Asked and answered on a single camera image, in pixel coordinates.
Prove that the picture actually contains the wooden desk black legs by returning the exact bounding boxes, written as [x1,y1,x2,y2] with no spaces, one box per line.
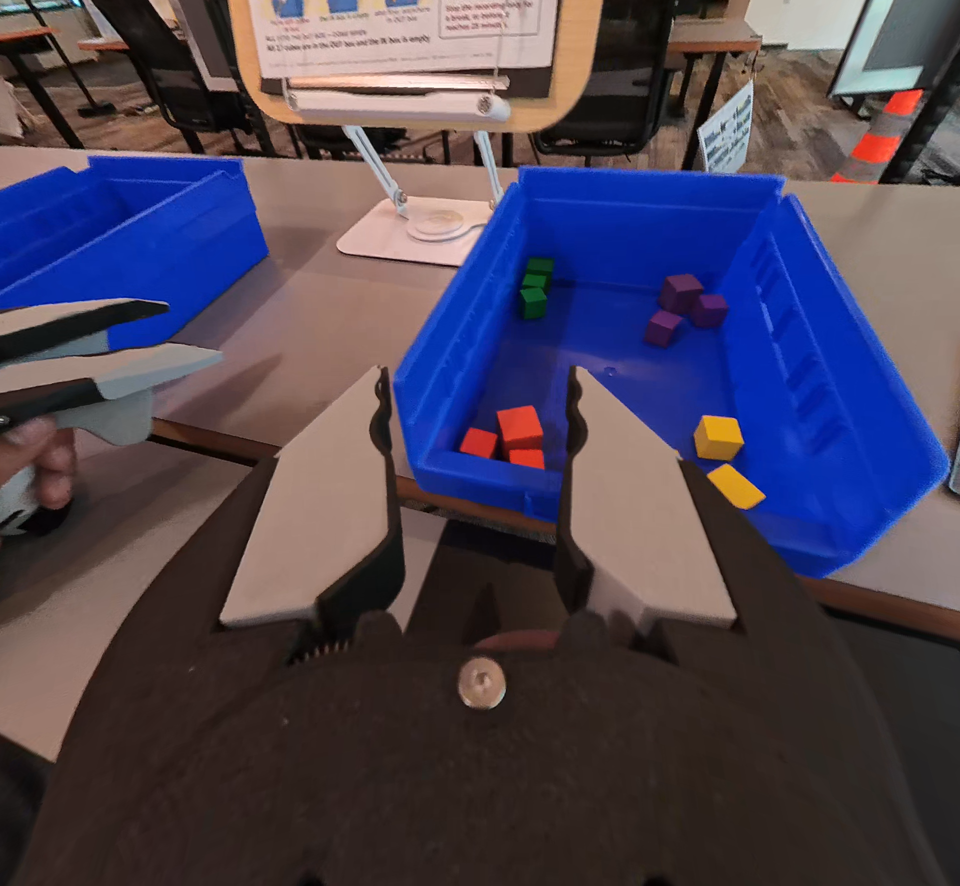
[666,16,765,118]
[0,24,84,148]

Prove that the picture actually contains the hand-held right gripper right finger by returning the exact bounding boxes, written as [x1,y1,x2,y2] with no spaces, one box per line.
[553,365,739,636]

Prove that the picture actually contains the blue plastic bin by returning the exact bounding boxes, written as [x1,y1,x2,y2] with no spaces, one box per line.
[0,155,271,358]
[393,165,952,578]

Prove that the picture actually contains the black office chair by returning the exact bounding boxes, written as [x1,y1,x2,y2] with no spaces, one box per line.
[531,0,693,160]
[75,0,252,152]

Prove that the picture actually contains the grey partition panel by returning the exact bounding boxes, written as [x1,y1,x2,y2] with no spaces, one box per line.
[825,0,960,101]

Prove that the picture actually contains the orange traffic cone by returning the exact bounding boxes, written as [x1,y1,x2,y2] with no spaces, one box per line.
[828,87,925,186]

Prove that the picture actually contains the person's left hand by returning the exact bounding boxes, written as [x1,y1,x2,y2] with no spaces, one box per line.
[0,423,78,512]

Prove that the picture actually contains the white printed sign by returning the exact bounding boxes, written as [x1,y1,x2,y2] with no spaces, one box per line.
[696,80,756,175]

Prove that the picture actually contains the yellow wooden cube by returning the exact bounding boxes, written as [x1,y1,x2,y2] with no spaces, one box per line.
[706,463,768,509]
[693,415,745,460]

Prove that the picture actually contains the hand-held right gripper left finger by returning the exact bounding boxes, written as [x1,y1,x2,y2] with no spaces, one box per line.
[217,365,408,632]

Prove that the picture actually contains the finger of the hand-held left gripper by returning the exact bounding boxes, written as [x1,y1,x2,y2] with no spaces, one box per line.
[0,297,171,366]
[0,343,225,447]

